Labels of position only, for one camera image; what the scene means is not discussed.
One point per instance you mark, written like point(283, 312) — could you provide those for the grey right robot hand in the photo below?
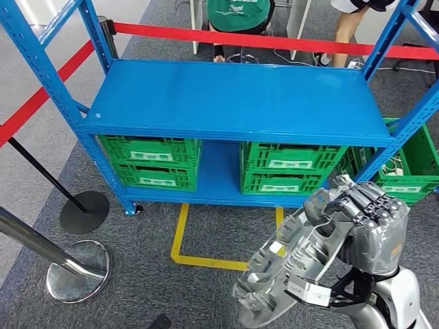
point(377, 240)

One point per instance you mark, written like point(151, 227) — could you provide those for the grey plastic wheel hubcap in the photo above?
point(274, 281)

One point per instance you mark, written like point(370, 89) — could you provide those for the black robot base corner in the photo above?
point(160, 322)

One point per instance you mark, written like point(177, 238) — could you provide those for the blue metal shelf rack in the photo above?
point(223, 100)

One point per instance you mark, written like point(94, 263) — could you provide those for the white power strip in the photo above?
point(394, 171)

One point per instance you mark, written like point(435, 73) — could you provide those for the green plastic crate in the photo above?
point(350, 161)
point(254, 184)
point(261, 156)
point(116, 147)
point(123, 175)

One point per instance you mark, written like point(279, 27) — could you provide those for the large open green crate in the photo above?
point(418, 159)

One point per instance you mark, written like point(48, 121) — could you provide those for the person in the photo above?
point(343, 41)
point(236, 13)

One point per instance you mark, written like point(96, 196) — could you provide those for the black office stool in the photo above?
point(242, 56)

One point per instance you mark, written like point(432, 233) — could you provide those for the red barrier belt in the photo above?
point(239, 40)
point(34, 104)

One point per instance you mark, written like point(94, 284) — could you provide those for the black stanchion with round base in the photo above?
point(85, 218)

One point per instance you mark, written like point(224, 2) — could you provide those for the chrome stanchion with round base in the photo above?
point(78, 272)

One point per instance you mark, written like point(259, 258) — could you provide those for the wrist camera with black bracket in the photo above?
point(308, 293)

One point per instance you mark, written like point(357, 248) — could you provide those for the dark stanchion post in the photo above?
point(108, 38)

